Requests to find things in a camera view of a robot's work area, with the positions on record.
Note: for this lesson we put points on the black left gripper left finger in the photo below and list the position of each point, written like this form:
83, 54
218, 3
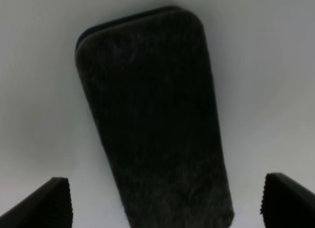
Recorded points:
50, 206

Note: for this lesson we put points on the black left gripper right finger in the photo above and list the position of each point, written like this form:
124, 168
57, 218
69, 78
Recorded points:
286, 203

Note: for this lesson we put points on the dark grey felt eraser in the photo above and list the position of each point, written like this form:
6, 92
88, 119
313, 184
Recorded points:
148, 81

